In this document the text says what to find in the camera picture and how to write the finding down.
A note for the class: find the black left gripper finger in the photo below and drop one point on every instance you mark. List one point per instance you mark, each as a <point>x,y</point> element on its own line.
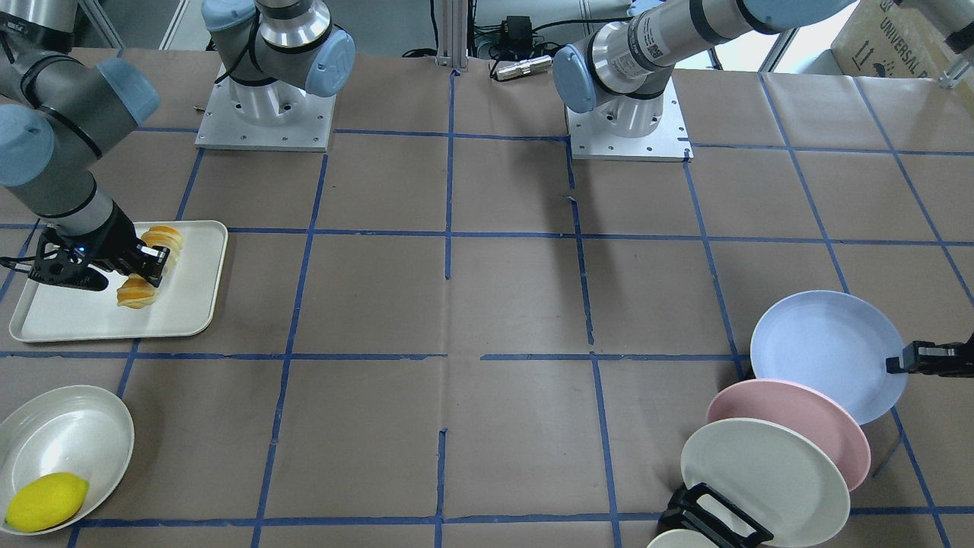
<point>951,360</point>

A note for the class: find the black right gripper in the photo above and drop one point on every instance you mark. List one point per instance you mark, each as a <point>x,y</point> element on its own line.
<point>114,242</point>

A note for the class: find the sliced bread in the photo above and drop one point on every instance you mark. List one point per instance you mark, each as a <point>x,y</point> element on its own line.
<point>141,289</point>

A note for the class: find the blue plate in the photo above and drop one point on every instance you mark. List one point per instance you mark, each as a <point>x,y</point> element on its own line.
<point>834,343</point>

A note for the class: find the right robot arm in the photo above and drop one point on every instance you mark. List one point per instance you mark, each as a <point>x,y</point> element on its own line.
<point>63,116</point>

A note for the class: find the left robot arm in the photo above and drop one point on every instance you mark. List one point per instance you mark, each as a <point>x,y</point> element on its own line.
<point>631,58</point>

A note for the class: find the pink plate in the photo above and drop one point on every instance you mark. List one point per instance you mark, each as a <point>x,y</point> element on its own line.
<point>805,411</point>

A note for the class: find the white deep plate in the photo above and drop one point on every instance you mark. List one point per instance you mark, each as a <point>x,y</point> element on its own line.
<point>82,430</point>

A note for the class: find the cream plate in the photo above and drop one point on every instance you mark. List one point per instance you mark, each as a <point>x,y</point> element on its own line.
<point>778,477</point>

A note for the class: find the cream tray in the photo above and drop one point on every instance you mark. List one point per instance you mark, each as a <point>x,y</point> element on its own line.
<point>185,305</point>

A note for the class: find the yellow lemon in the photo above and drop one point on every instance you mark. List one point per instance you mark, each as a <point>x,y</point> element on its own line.
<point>47,502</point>

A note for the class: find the black dish rack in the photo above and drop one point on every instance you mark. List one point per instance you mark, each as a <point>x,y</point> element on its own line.
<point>683,397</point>

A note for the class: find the cream bowl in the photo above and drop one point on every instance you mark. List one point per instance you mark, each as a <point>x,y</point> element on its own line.
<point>681,538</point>

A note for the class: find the cardboard box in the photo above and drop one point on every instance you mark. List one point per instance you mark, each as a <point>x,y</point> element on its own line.
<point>904,39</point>

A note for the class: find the black power adapter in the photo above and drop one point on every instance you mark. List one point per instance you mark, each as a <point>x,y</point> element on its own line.
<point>515,31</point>

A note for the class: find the silver metal cylinder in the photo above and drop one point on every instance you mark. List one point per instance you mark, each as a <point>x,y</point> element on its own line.
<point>523,69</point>

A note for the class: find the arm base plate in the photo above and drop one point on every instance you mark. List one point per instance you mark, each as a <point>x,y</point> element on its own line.
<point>631,129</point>
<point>275,117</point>

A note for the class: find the aluminium frame post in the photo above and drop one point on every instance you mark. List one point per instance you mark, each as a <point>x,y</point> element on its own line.
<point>453,22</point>

